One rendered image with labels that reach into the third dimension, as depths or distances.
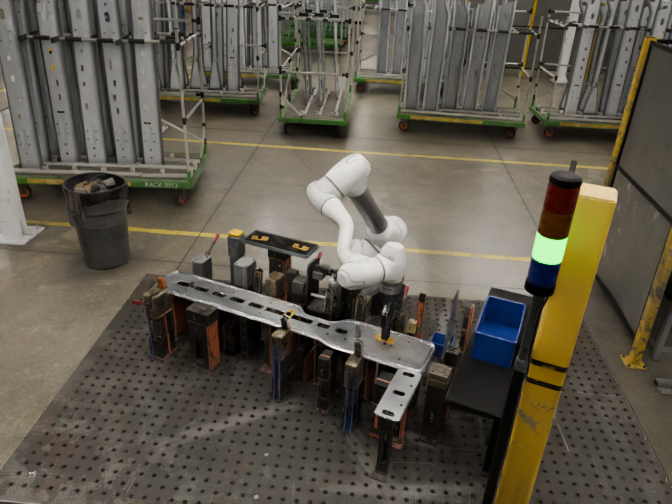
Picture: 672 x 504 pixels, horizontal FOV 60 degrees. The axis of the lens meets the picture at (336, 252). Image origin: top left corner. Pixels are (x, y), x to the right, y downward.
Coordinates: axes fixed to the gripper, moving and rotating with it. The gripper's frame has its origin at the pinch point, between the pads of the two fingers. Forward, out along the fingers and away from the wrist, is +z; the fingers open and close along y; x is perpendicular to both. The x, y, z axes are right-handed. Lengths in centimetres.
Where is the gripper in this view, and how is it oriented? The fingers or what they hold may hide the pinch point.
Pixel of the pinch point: (385, 331)
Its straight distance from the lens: 247.3
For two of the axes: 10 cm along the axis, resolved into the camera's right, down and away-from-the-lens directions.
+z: -0.4, 8.8, 4.7
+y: -4.1, 4.2, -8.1
